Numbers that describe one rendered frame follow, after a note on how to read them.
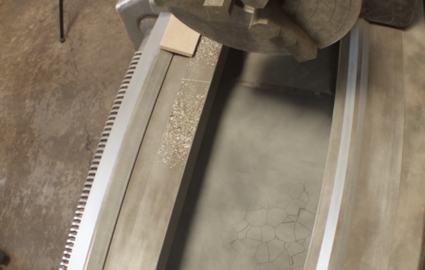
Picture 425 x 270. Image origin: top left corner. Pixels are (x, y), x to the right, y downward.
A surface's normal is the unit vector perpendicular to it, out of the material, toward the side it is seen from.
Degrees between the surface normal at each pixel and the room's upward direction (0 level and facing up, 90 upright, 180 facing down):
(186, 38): 19
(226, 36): 90
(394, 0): 90
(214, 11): 90
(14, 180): 0
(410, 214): 0
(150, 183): 0
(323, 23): 90
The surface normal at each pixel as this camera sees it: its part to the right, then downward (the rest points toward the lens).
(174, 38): 0.17, -0.39
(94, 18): -0.14, -0.47
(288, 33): 0.71, -0.14
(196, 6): -0.25, 0.87
